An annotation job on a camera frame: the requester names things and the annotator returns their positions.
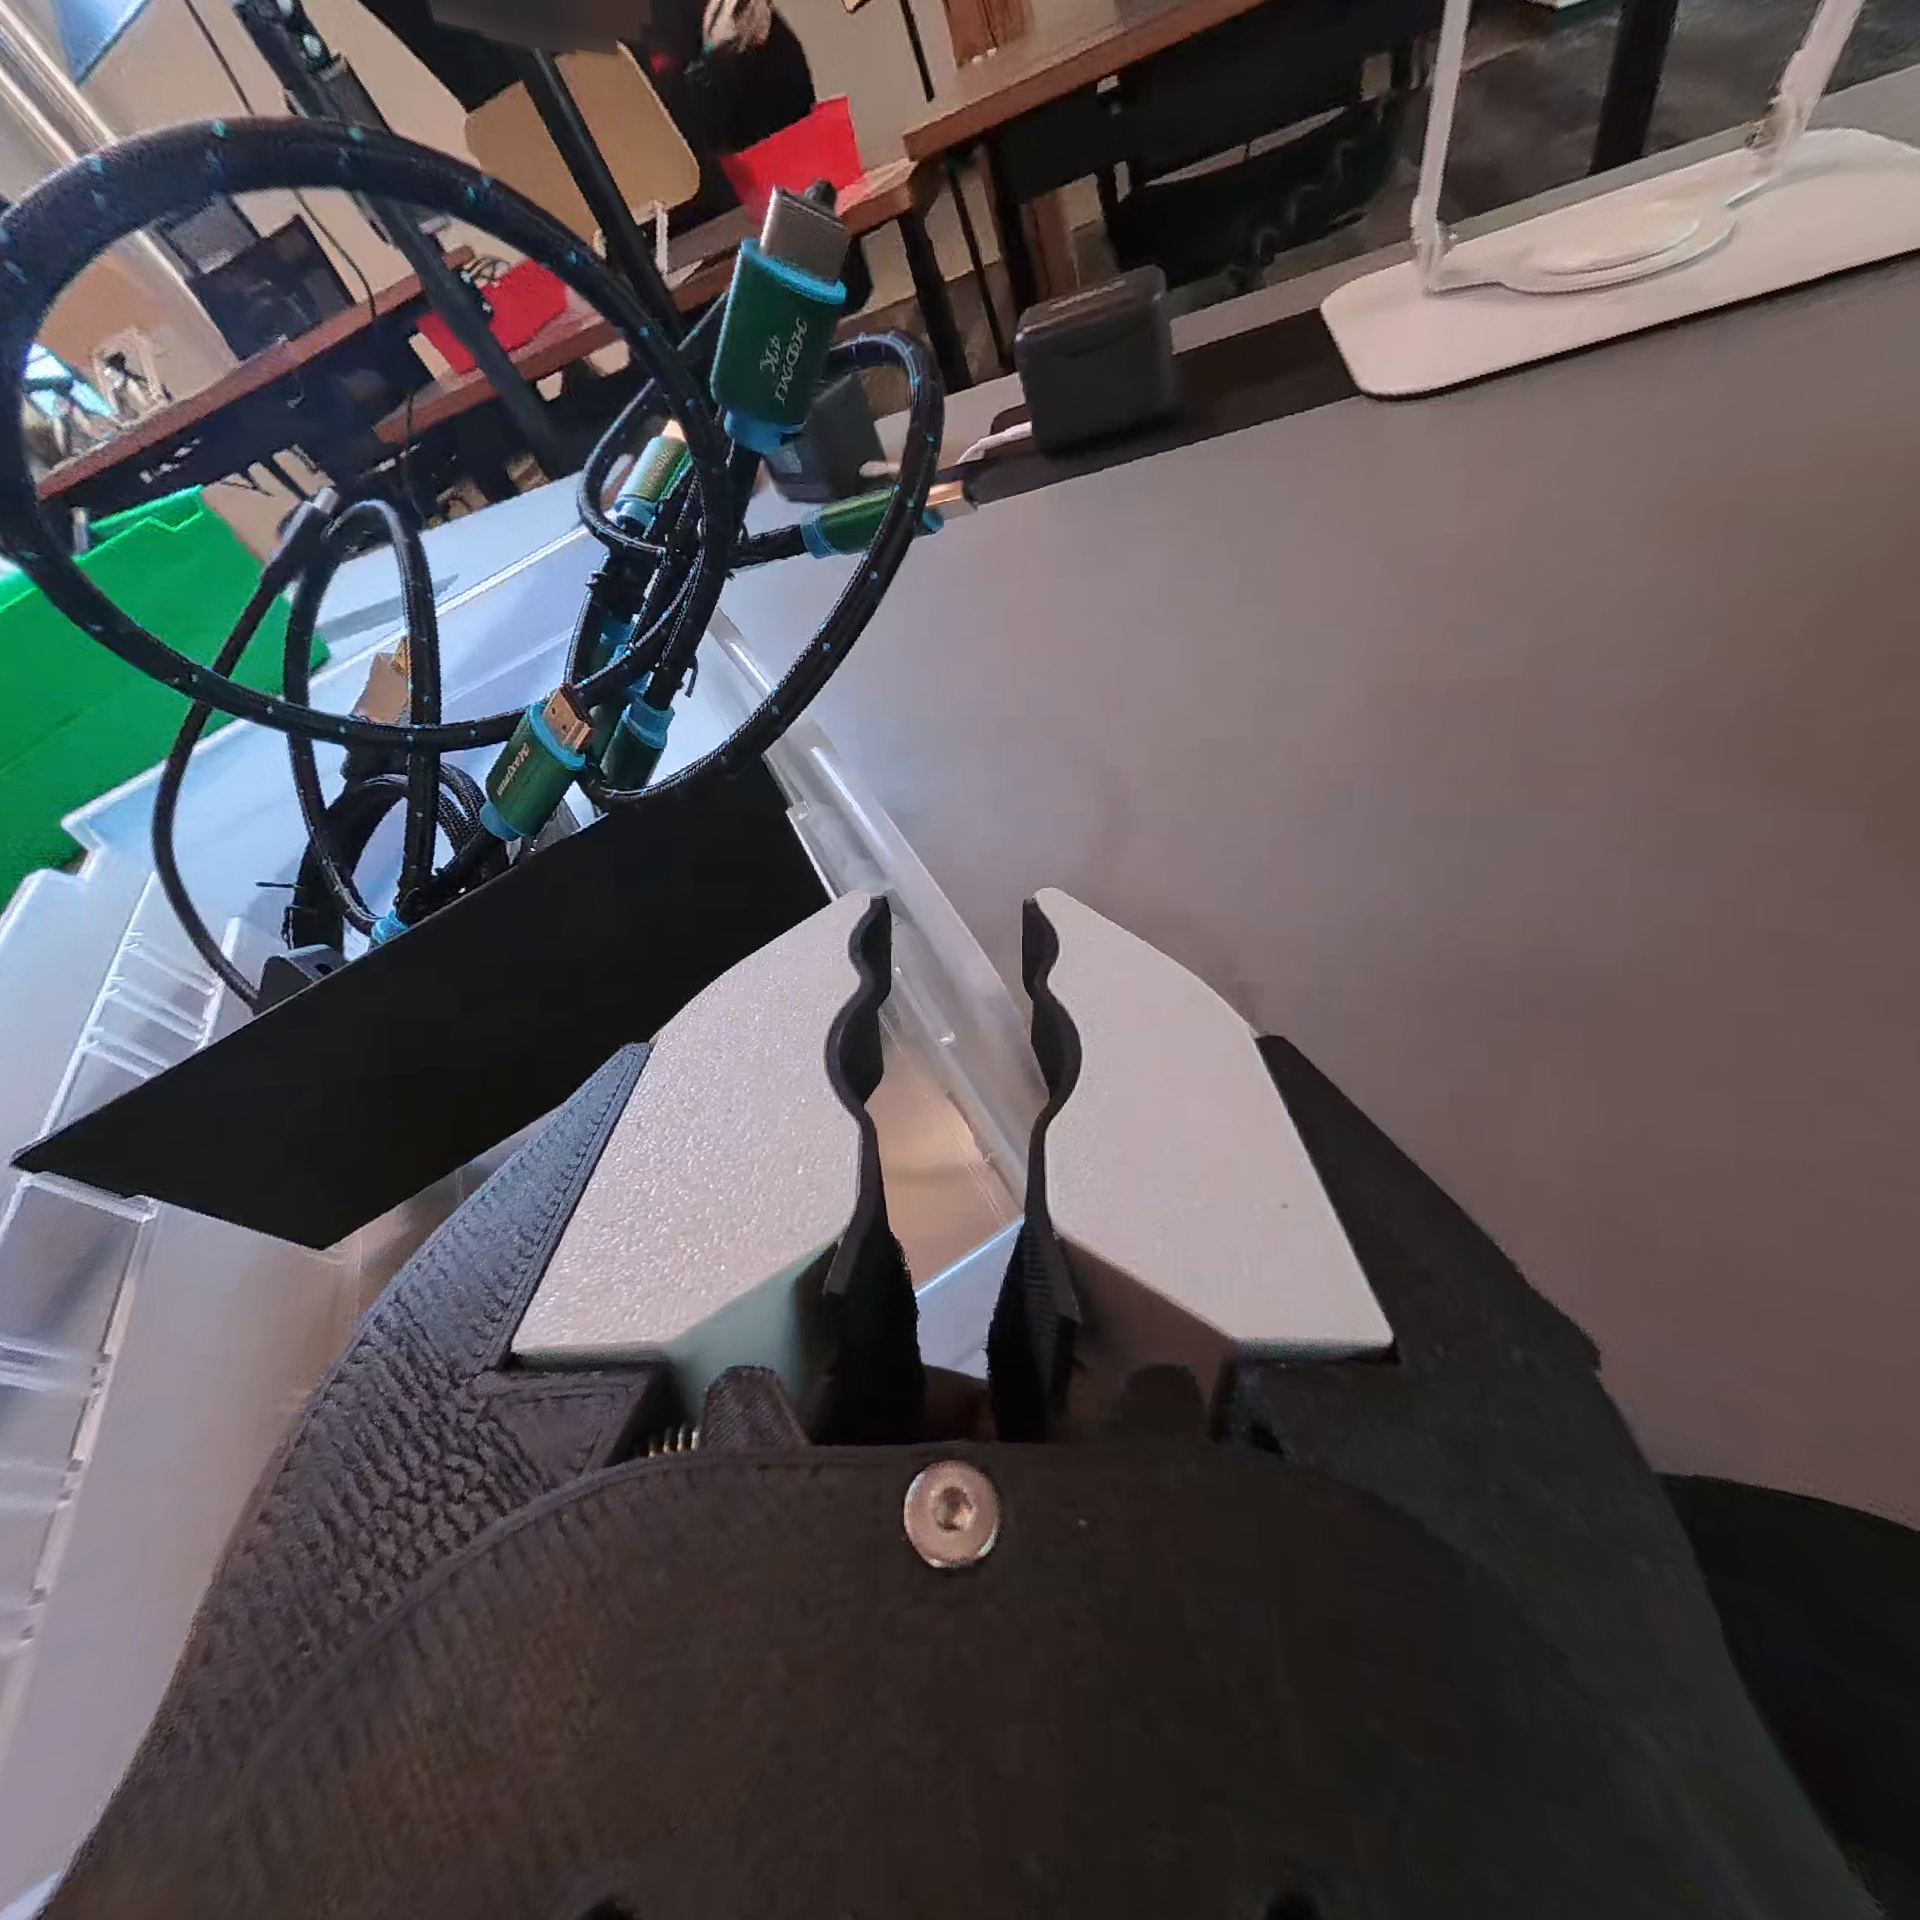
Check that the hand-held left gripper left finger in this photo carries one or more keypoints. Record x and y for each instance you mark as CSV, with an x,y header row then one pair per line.
x,y
721,1154

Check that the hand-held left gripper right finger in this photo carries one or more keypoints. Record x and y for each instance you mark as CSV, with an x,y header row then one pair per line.
x,y
1185,1170

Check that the clear plastic storage box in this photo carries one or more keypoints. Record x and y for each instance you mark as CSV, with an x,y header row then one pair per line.
x,y
92,1349

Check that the grey desk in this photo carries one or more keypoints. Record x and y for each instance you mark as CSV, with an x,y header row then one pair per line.
x,y
1426,825

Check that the black divider board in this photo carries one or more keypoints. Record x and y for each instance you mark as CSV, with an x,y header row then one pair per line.
x,y
451,1019

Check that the green plastic bin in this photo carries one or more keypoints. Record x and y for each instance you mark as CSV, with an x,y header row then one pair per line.
x,y
92,705

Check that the black case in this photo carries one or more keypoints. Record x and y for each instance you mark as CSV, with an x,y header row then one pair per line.
x,y
1095,367

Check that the dark cloth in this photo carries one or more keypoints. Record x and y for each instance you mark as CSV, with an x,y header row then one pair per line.
x,y
1817,1680

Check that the red box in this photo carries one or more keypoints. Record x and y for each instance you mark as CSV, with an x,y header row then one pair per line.
x,y
495,315

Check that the black tripod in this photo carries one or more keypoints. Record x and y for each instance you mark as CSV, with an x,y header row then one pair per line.
x,y
594,196

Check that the red bag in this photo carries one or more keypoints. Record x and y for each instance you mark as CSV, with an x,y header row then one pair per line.
x,y
795,166

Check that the pale chair back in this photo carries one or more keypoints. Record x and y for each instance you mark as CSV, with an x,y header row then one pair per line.
x,y
647,136

